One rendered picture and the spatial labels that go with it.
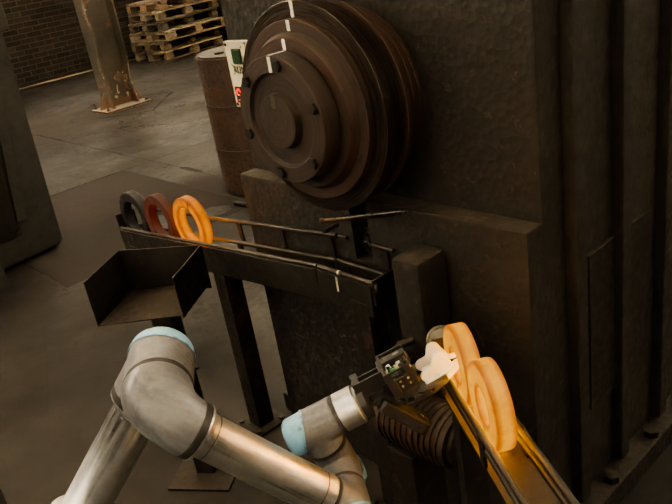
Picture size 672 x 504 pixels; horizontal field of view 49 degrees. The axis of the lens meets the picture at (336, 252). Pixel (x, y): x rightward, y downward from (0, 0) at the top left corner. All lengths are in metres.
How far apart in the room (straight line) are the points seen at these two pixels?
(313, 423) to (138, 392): 0.34
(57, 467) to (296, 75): 1.66
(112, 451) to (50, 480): 1.28
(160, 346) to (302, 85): 0.60
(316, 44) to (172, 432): 0.82
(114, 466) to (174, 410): 0.25
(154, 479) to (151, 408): 1.29
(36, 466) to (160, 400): 1.58
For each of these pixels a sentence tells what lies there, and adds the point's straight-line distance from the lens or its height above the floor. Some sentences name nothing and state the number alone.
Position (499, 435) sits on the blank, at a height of 0.72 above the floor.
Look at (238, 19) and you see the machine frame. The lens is 2.04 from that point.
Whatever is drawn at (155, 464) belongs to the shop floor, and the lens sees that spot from 2.52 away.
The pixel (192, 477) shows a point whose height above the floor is 0.01.
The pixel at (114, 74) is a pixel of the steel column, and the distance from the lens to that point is 8.66.
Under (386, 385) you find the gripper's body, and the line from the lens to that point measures 1.36.
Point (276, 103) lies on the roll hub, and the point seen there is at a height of 1.16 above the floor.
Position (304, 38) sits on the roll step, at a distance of 1.57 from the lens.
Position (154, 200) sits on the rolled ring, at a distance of 2.48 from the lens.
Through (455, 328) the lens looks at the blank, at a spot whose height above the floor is 0.78.
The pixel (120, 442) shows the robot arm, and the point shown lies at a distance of 1.36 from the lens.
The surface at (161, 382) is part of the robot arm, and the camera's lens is 1.19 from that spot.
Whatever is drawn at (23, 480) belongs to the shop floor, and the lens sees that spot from 2.70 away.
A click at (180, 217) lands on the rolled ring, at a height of 0.70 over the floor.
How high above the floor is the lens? 1.48
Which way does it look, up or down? 24 degrees down
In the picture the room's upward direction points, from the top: 10 degrees counter-clockwise
